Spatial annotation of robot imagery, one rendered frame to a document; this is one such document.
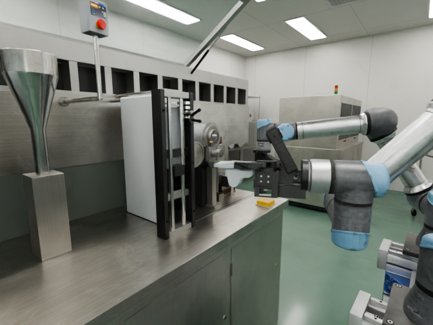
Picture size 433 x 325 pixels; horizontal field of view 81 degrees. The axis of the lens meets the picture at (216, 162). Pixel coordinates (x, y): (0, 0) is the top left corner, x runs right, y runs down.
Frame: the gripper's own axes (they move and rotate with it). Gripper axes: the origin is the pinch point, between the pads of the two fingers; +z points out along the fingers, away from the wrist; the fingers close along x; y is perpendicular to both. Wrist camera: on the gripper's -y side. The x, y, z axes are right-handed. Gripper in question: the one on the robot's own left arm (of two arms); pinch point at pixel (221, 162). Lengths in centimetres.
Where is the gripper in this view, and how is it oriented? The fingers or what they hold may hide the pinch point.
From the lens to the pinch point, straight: 62.6
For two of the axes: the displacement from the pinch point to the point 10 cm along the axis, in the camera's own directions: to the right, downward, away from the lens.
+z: -9.7, -0.4, 2.5
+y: -0.3, 10.0, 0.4
